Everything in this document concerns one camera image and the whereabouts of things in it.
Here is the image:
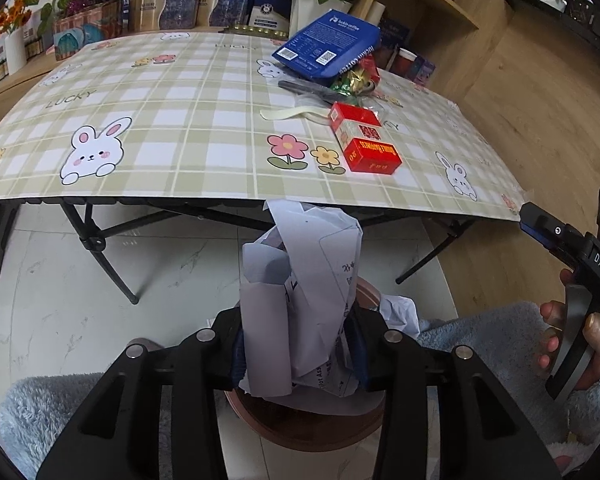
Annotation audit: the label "person's right leg fuzzy pants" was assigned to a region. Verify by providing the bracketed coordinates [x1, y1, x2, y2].
[415, 301, 581, 467]

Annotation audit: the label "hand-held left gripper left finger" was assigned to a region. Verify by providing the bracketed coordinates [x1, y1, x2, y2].
[35, 307, 247, 480]

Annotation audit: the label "clear plastic wrapper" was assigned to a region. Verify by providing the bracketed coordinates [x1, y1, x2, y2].
[364, 89, 407, 117]

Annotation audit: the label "white paper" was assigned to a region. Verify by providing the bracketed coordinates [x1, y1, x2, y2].
[379, 294, 422, 338]
[240, 199, 381, 413]

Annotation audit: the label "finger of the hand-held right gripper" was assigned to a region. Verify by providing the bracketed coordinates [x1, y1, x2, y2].
[519, 201, 585, 267]

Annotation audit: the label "brown round waste bin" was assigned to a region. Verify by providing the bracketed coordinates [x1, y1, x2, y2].
[224, 275, 423, 454]

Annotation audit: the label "gold foil tray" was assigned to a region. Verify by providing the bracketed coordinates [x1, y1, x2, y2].
[222, 24, 289, 40]

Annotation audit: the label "black metal rack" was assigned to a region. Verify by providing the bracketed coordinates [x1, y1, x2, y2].
[502, 0, 600, 57]

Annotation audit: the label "purple flower bunch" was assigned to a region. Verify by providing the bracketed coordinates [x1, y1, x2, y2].
[67, 0, 102, 17]

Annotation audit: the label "green gold foil wrapper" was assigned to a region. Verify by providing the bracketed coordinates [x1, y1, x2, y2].
[329, 67, 372, 100]

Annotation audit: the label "dark blue patterned box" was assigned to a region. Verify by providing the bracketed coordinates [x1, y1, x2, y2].
[377, 17, 412, 57]

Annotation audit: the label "light wood shelving unit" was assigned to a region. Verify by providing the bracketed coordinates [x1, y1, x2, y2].
[0, 0, 518, 111]

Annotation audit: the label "checked rabbit-print tablecloth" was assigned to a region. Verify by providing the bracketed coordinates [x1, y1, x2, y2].
[0, 30, 527, 224]

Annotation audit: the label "white slim vase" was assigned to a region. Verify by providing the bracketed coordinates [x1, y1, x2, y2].
[4, 30, 29, 77]

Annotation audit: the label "black folding table frame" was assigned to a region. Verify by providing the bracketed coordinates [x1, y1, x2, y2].
[55, 199, 463, 307]

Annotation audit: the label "white angular vase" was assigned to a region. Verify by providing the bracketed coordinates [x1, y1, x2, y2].
[289, 0, 354, 39]

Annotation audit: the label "blue flat carton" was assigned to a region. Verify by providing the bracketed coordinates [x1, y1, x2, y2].
[271, 9, 382, 87]

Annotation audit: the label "navy white gift box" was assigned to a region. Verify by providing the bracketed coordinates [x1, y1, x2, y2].
[247, 0, 294, 32]

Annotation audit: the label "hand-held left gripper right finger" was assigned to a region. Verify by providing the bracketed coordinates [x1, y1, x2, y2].
[346, 310, 566, 480]

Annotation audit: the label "orange flower bunch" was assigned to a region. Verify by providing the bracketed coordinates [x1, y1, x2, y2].
[0, 0, 35, 40]

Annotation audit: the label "red cup with white rim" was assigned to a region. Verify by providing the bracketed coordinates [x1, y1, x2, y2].
[392, 47, 416, 79]

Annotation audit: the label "small blue box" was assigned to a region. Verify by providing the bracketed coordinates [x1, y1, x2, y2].
[412, 57, 436, 86]

